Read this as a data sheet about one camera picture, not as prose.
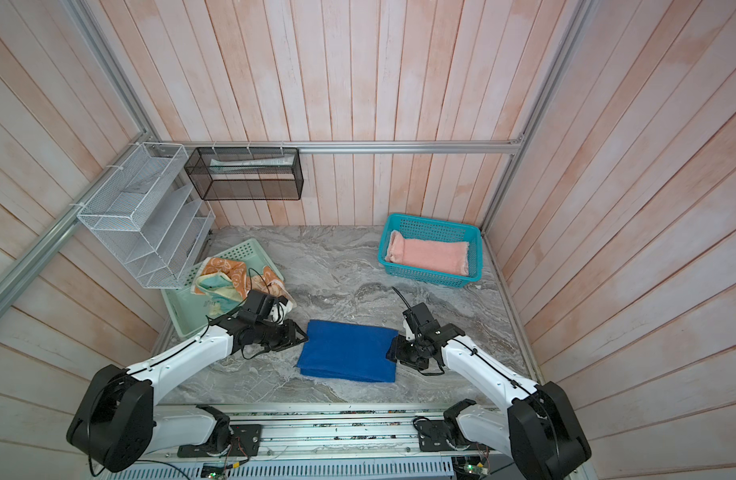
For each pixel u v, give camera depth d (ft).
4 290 1.71
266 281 3.31
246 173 3.37
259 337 2.31
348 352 2.85
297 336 2.56
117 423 1.34
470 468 2.31
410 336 2.49
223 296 3.04
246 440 2.40
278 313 2.39
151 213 2.41
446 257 3.55
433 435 2.40
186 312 3.20
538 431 1.33
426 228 4.02
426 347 2.00
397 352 2.45
